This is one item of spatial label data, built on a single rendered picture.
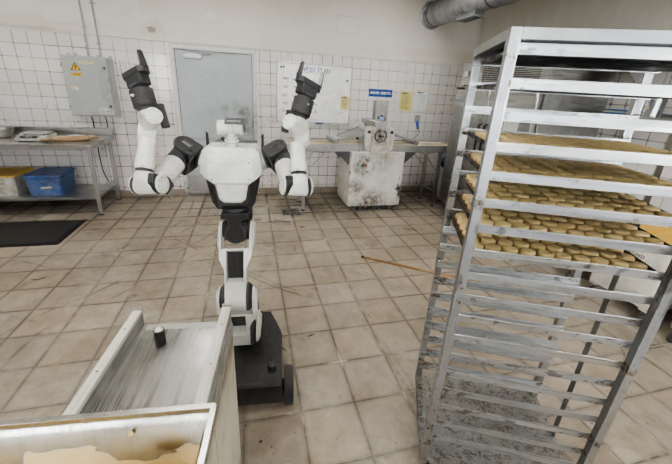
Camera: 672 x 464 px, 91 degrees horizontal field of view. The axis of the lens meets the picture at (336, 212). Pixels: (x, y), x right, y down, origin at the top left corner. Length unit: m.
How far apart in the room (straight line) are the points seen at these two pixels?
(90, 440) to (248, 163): 1.24
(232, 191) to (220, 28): 3.83
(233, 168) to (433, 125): 4.80
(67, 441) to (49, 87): 5.38
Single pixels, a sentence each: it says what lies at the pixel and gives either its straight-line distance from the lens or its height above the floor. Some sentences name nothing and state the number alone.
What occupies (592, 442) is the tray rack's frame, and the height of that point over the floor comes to 0.42.
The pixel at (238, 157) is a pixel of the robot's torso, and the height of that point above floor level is 1.33.
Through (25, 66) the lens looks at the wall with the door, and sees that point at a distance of 5.80.
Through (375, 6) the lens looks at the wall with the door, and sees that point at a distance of 5.60.
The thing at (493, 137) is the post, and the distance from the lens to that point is 1.09.
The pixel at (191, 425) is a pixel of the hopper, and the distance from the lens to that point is 0.43.
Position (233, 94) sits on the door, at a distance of 5.21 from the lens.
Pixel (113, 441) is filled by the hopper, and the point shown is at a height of 1.30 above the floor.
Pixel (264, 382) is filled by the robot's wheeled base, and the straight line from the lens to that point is 1.96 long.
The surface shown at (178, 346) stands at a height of 0.84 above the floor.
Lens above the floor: 1.64
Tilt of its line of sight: 20 degrees down
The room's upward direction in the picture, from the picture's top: 3 degrees clockwise
